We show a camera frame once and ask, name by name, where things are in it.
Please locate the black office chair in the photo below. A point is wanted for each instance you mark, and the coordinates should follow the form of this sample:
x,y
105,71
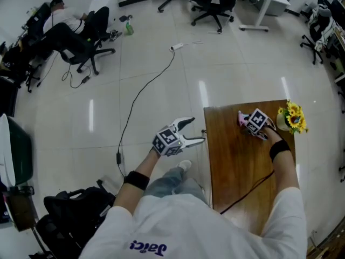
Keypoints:
x,y
89,51
75,220
213,1

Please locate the black wristband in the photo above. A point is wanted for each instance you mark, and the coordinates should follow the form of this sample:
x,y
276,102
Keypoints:
x,y
136,180
279,150

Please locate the green plastic bottle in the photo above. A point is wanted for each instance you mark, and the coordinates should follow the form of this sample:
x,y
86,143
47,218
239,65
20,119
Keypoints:
x,y
128,28

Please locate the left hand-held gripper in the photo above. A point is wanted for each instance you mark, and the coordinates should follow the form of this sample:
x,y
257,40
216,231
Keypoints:
x,y
167,142

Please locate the white air purifier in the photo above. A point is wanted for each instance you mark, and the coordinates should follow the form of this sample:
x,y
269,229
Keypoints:
x,y
102,0

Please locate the white power strip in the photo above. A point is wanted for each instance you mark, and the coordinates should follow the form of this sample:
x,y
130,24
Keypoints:
x,y
176,47

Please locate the black right wristband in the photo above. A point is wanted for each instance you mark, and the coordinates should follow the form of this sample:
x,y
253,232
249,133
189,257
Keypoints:
x,y
279,150

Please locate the white desk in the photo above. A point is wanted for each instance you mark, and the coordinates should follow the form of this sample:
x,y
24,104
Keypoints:
x,y
265,1

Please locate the sunflower pot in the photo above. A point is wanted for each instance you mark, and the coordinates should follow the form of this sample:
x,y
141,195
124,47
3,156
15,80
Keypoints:
x,y
292,120

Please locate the small floor device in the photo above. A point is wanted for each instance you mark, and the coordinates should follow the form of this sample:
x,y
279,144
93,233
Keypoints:
x,y
115,34

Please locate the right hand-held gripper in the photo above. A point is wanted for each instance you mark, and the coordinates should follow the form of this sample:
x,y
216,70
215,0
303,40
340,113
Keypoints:
x,y
257,121

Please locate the person's right forearm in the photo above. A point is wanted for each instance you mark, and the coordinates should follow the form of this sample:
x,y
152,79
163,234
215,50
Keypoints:
x,y
283,182

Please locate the person's jeans leg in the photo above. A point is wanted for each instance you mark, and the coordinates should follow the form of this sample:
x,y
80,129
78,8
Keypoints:
x,y
172,182

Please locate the person's white shoe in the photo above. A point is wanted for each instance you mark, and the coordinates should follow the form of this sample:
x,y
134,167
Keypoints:
x,y
184,164

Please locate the person's left forearm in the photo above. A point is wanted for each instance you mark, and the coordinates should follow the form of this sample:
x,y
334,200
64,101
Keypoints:
x,y
126,196

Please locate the dark green bin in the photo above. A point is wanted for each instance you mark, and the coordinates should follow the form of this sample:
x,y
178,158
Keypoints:
x,y
20,150

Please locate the pink cone-shaped object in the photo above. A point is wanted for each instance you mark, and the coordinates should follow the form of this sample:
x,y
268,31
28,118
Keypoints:
x,y
241,118

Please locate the office chair with draped clothes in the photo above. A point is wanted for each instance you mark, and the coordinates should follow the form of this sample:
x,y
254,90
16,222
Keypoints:
x,y
320,28

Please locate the black left wristband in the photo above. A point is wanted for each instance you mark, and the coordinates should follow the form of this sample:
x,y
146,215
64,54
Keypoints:
x,y
136,180

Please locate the person's white shirt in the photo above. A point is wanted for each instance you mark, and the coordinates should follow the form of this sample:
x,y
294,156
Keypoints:
x,y
194,225

